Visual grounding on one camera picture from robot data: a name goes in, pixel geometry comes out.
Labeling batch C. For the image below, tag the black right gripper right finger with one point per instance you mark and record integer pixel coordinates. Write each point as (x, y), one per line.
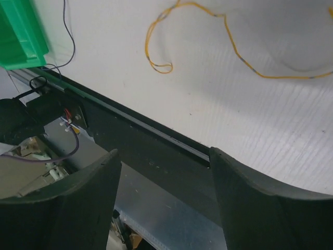
(260, 212)

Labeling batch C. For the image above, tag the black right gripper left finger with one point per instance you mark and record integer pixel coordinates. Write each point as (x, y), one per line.
(72, 213)

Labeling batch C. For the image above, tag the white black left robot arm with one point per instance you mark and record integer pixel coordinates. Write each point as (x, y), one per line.
(20, 121)

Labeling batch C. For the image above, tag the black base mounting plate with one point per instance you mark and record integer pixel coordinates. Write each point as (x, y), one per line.
(193, 187)

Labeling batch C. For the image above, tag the green plastic compartment tray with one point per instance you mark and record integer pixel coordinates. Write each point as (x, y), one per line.
(22, 40)

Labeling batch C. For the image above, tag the aluminium extrusion rail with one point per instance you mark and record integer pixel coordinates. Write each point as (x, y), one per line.
(141, 141)

